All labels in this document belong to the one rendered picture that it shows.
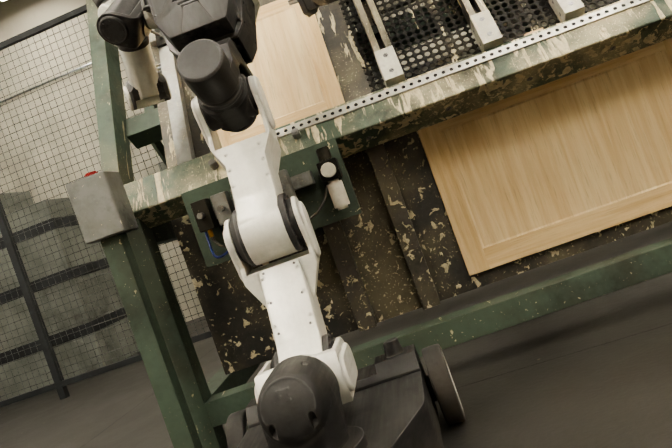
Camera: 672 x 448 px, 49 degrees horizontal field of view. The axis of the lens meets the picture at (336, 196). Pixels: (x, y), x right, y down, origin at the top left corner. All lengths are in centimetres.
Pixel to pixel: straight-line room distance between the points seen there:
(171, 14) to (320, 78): 67
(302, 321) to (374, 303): 83
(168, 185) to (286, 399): 110
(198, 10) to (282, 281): 69
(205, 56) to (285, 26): 90
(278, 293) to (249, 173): 30
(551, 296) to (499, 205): 36
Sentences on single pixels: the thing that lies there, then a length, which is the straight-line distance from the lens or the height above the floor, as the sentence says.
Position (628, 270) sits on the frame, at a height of 15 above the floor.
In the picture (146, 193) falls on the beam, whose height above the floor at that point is 85.
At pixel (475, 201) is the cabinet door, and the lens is 245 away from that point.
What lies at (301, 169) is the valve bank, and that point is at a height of 75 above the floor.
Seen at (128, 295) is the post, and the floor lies 58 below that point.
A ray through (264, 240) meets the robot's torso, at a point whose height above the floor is 60.
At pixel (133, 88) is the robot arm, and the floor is 114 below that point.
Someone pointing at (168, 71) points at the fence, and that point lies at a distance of 262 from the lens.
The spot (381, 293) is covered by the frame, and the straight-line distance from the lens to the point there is 248.
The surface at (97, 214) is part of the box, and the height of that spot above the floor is 82.
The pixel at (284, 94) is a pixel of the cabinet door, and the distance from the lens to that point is 240.
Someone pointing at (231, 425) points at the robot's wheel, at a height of 18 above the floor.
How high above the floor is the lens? 62
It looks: 1 degrees up
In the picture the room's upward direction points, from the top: 20 degrees counter-clockwise
